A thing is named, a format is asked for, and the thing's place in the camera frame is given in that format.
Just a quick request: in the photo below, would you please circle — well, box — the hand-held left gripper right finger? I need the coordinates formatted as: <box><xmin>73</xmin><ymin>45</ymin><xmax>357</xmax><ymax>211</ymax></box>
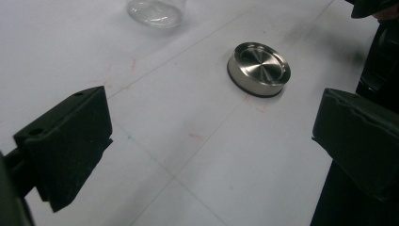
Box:
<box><xmin>311</xmin><ymin>88</ymin><xmax>399</xmax><ymax>202</ymax></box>

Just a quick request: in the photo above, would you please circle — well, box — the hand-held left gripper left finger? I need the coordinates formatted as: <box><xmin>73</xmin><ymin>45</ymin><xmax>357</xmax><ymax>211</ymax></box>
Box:
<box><xmin>12</xmin><ymin>86</ymin><xmax>114</xmax><ymax>214</ymax></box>

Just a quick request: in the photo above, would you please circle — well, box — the clear glass jar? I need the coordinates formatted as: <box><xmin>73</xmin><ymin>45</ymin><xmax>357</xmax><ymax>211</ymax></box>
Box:
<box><xmin>126</xmin><ymin>0</ymin><xmax>186</xmax><ymax>29</ymax></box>

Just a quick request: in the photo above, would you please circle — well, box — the white table mat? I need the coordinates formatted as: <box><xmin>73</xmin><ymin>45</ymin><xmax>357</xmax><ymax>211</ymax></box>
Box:
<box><xmin>0</xmin><ymin>0</ymin><xmax>380</xmax><ymax>226</ymax></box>

